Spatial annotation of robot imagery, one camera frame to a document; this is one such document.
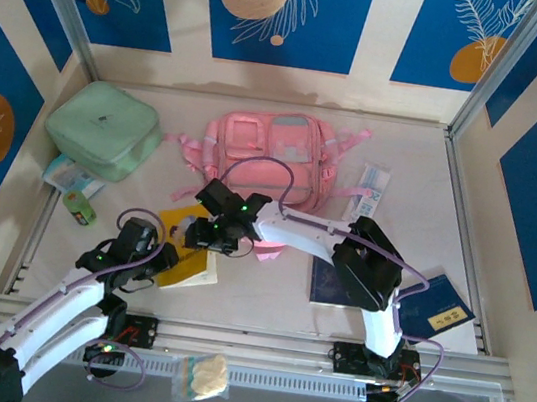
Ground aluminium front rail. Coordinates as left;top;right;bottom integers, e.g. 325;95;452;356
0;282;515;400

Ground light blue tissue packet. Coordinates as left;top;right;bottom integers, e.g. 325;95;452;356
40;151;110;202

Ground black controller board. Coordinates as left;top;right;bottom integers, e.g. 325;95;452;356
81;339;128;370
362;380;412;402

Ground dark blue book white label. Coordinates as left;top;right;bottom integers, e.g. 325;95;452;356
306;255;374;314

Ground clear bag yellow contents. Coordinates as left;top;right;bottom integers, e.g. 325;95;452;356
166;346;236;402

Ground black left controller board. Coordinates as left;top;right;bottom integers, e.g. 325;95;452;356
81;339;128;370

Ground black right controller board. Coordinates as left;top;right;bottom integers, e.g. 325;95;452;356
362;380;412;402

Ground grey slotted cable duct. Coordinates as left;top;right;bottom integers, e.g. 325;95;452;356
61;336;372;402

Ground blue white pen packet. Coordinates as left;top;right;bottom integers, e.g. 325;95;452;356
340;160;395;228

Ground pink backpack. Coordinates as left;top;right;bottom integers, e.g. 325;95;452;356
147;96;385;281

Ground mint green zip case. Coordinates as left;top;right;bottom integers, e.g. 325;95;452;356
36;73;171;189

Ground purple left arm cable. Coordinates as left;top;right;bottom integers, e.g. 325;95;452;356
0;188;171;402

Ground blue book yellow label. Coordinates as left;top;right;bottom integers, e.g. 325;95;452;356
390;266;484;350

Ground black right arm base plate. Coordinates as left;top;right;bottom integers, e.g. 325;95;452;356
327;340;427;387

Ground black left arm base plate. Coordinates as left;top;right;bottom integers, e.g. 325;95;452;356
115;312;161;352

